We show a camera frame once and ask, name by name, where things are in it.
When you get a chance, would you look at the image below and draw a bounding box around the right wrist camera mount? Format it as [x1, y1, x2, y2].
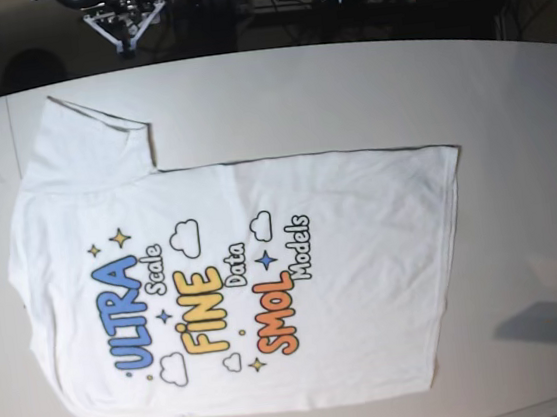
[83, 0, 166, 56]

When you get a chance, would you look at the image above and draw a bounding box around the white printed T-shirt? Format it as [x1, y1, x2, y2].
[8, 98, 459, 417]

